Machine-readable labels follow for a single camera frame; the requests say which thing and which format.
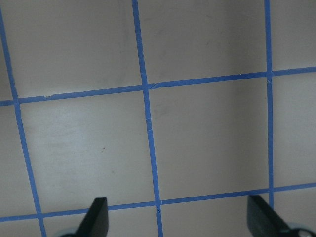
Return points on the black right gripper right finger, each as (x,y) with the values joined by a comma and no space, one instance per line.
(263,221)

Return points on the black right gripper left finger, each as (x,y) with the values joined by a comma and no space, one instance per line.
(96,220)

